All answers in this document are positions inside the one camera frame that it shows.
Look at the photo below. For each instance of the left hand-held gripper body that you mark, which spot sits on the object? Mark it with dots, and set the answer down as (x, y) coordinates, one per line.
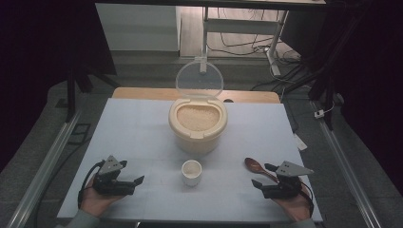
(109, 186)

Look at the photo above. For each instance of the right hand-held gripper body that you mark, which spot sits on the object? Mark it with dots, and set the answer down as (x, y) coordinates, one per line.
(285, 188)

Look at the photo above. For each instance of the brown wooden spoon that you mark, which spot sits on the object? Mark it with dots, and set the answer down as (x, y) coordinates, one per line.
(251, 164)

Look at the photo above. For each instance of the white cup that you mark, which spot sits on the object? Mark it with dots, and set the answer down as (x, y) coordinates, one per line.
(191, 180)

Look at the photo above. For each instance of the beige plastic rice container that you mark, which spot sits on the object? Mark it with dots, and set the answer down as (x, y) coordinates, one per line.
(198, 142)

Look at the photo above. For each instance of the uncooked rice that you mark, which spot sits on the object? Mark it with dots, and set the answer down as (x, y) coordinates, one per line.
(198, 117)

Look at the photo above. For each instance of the person's left hand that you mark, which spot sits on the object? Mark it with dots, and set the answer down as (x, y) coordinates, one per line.
(95, 202)

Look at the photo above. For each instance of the person's right hand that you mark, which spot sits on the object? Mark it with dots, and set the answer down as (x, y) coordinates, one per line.
(296, 207)

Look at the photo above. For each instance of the pale blue table sheet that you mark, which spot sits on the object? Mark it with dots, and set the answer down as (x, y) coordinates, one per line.
(133, 133)

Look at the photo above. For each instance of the white paper tag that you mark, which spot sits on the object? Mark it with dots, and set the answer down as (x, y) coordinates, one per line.
(300, 143)

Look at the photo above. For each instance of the small white adapter box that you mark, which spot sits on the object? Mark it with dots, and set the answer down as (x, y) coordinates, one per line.
(319, 113)

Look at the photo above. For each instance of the black table grommet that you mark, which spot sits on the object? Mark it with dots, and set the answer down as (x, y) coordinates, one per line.
(228, 100)

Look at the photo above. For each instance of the black metal stand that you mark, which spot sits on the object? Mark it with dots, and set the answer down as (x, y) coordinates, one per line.
(71, 95)

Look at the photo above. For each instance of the black tripod stand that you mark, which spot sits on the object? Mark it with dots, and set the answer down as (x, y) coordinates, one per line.
(329, 95)

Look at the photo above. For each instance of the clear plastic container lid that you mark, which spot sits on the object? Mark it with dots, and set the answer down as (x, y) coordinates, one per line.
(199, 79)

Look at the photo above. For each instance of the white cabinet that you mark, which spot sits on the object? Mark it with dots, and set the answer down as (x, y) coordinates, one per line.
(136, 28)

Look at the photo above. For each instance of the white-legged desk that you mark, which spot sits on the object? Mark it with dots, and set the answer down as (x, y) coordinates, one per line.
(240, 27)

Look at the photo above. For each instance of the dark curtain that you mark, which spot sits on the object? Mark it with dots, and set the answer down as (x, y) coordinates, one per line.
(31, 47)
(374, 63)

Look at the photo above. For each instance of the aluminium rail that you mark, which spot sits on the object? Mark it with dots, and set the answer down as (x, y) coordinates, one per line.
(47, 171)
(345, 171)

